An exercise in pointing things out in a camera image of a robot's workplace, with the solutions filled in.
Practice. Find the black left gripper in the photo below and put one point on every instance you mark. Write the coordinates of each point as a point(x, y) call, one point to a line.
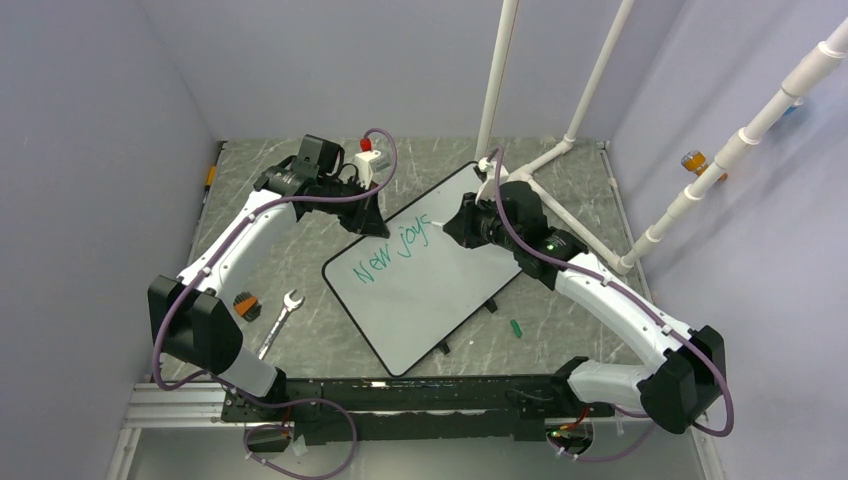
point(368, 218)

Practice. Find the green marker cap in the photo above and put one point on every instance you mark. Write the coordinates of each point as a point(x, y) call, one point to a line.
point(516, 328)

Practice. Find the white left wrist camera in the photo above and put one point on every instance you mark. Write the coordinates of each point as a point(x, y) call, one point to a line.
point(368, 162)

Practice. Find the white whiteboard black frame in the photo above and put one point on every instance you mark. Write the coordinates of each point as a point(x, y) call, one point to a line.
point(409, 292)

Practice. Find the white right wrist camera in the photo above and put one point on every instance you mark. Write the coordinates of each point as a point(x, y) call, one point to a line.
point(486, 171)

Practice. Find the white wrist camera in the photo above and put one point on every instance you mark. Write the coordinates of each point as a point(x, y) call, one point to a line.
point(368, 162)
point(486, 171)

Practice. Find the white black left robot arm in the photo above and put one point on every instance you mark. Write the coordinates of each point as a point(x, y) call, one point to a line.
point(192, 315)

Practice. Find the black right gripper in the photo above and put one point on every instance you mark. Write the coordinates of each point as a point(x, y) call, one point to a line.
point(462, 226)

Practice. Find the orange black clamp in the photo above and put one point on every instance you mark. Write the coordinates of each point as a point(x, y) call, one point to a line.
point(247, 306)

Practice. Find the silver open-end wrench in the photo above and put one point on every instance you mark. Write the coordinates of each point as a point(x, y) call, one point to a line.
point(291, 302)

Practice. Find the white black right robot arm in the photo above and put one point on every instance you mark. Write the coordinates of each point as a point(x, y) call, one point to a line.
point(682, 370)

